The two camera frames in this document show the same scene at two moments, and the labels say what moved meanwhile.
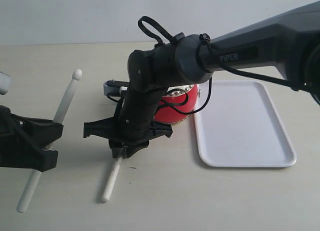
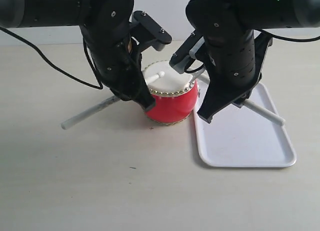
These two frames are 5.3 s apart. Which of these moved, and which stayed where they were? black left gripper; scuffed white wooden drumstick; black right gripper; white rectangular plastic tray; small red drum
Moved: black right gripper; black left gripper; scuffed white wooden drumstick
Stayed: small red drum; white rectangular plastic tray
